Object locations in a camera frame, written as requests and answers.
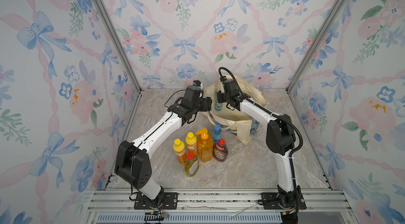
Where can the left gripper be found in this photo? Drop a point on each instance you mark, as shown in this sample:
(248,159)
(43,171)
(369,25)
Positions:
(206,103)

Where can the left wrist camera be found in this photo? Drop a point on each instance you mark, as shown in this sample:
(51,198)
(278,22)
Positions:
(197,83)

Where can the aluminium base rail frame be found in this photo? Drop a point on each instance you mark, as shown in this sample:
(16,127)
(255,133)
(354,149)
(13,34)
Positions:
(217,206)

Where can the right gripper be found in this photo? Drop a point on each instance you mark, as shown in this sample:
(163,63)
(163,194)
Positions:
(220,99)

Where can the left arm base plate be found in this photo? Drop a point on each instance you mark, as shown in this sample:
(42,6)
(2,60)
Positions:
(165,201)

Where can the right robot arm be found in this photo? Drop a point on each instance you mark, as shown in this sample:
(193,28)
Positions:
(282,138)

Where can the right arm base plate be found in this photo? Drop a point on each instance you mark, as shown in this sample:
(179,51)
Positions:
(277,201)

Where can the left corner aluminium post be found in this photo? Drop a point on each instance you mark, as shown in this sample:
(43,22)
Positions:
(106,20)

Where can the yellow cap orange bottle right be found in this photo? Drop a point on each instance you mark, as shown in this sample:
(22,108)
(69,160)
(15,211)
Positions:
(191,141)

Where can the yellow cap orange bottle left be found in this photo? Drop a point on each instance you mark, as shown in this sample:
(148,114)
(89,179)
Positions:
(180,151)

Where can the dark red Fairy bottle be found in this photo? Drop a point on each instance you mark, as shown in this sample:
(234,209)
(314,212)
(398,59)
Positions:
(220,150)

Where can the corner aluminium post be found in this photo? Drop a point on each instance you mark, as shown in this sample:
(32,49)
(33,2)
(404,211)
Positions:
(323,30)
(106,20)

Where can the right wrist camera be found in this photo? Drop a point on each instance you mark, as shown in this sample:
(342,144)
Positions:
(223,84)

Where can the yellow-green red cap bottle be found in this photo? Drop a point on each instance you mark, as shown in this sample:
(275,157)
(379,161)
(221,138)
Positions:
(191,165)

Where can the yellow cap orange bottle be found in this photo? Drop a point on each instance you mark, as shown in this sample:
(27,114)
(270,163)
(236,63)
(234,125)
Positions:
(180,151)
(191,141)

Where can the cream shopping bag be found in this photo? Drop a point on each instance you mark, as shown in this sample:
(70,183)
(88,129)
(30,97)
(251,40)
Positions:
(242,126)

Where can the right corner aluminium post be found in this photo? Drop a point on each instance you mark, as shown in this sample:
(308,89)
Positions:
(323,30)

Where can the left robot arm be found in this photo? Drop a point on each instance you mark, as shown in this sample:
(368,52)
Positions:
(133,158)

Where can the orange pump soap bottle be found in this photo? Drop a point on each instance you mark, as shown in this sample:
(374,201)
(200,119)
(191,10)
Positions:
(204,145)

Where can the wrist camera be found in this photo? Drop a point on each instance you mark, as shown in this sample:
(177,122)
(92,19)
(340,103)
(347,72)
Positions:
(223,84)
(197,83)

